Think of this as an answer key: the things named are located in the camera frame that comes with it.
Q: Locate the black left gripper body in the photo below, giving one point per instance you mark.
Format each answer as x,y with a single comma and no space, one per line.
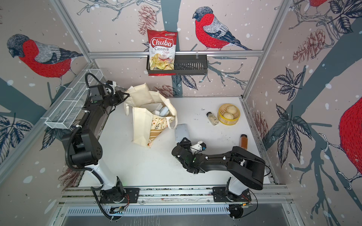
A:
114,100

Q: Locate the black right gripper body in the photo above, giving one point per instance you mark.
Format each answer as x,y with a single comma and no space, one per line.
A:
186,146

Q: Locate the light blue pencil case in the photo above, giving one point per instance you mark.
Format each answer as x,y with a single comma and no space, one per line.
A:
181,132

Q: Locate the cream canvas tote bag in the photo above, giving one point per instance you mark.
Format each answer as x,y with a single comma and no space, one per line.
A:
147,126

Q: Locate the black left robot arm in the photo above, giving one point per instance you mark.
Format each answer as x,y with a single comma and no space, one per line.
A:
83,152

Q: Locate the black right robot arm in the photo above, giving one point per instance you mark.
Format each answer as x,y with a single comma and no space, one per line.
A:
248,170

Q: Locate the grey pencil case in bag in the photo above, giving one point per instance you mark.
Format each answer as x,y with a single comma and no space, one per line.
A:
162,112

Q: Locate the red Chuba cassava chips bag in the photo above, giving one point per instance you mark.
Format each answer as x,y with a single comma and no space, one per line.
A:
162,49

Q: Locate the glass spice jar black lid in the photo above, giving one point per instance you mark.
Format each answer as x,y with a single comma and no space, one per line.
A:
212,118

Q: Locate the orange sauce bottle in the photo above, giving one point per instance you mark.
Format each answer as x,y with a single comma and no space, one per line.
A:
243,141

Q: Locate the steamed bun lower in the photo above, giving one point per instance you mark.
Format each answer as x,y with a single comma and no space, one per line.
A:
228,116

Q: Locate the steamed bun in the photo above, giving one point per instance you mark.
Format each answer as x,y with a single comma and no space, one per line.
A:
231,109
228,116

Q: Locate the yellow bamboo steamer basket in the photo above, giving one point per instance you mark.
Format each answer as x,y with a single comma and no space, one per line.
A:
222,110

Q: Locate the steamed bun upper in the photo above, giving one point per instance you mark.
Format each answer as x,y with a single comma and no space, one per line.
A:
231,109

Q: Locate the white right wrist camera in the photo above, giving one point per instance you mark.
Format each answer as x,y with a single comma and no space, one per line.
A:
198,147

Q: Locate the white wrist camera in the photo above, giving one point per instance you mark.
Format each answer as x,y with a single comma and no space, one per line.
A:
113,84
198,147

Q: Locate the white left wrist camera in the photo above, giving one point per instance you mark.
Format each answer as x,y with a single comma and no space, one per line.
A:
113,84

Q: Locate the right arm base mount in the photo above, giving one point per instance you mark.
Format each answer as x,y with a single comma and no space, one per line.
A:
221,194

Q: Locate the white wire mesh shelf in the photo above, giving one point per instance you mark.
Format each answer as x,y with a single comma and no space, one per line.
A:
71,105

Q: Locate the aluminium front rail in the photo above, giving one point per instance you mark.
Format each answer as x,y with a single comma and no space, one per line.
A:
168,195

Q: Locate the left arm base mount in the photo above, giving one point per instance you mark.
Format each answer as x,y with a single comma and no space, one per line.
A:
114,195

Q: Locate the black wall-mounted basket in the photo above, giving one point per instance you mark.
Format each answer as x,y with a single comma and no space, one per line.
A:
183,65

